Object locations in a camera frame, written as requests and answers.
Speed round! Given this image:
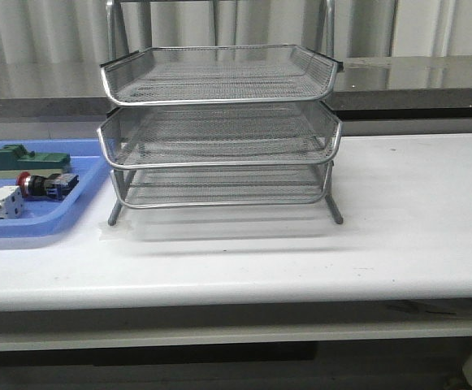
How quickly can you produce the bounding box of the silver mesh tray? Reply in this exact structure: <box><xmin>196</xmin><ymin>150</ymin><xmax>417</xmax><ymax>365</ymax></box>
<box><xmin>100</xmin><ymin>44</ymin><xmax>343</xmax><ymax>106</ymax></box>
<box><xmin>110</xmin><ymin>162</ymin><xmax>332</xmax><ymax>210</ymax></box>
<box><xmin>97</xmin><ymin>102</ymin><xmax>342</xmax><ymax>170</ymax></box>

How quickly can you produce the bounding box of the red emergency stop push button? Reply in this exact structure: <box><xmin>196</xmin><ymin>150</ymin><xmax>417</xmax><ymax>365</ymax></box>
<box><xmin>16</xmin><ymin>171</ymin><xmax>79</xmax><ymax>201</ymax></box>

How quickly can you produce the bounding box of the blue plastic tray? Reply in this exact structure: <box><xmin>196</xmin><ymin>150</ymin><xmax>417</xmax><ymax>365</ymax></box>
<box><xmin>0</xmin><ymin>138</ymin><xmax>109</xmax><ymax>238</ymax></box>

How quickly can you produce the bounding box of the green and beige relay module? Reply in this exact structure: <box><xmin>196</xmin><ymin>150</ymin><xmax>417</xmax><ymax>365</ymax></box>
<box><xmin>0</xmin><ymin>144</ymin><xmax>71</xmax><ymax>179</ymax></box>

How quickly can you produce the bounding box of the grey stone counter ledge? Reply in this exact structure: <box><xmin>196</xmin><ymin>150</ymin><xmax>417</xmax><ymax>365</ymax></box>
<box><xmin>0</xmin><ymin>55</ymin><xmax>472</xmax><ymax>120</ymax></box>

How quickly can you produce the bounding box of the silver wire rack frame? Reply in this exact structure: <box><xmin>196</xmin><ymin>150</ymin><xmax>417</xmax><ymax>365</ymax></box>
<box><xmin>106</xmin><ymin>1</ymin><xmax>343</xmax><ymax>224</ymax></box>

